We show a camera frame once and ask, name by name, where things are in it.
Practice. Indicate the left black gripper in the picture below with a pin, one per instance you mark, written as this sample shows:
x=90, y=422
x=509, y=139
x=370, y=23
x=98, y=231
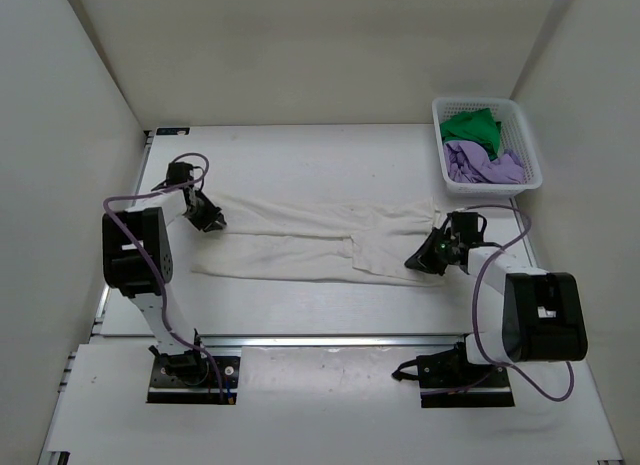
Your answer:
x=206, y=215

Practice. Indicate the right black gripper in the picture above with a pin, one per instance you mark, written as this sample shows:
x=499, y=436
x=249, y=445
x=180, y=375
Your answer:
x=433, y=255

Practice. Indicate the cream white t-shirt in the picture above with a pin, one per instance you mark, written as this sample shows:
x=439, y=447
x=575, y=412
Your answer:
x=357, y=242

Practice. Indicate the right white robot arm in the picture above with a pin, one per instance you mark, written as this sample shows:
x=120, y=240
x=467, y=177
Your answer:
x=541, y=317

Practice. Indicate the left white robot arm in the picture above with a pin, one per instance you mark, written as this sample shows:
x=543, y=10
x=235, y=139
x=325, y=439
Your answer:
x=136, y=254

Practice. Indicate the purple t-shirt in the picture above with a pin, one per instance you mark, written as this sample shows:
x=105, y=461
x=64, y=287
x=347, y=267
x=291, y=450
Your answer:
x=468, y=162

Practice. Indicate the green t-shirt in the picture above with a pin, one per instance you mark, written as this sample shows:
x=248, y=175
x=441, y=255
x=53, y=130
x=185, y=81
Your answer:
x=476, y=126

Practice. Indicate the white plastic basket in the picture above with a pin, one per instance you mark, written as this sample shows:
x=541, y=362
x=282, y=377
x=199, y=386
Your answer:
x=515, y=137

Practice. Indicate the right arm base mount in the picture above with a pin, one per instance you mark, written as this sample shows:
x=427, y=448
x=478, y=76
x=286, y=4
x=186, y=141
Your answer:
x=450, y=376

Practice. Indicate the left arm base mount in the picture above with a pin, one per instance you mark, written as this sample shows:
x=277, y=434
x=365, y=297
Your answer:
x=187, y=379

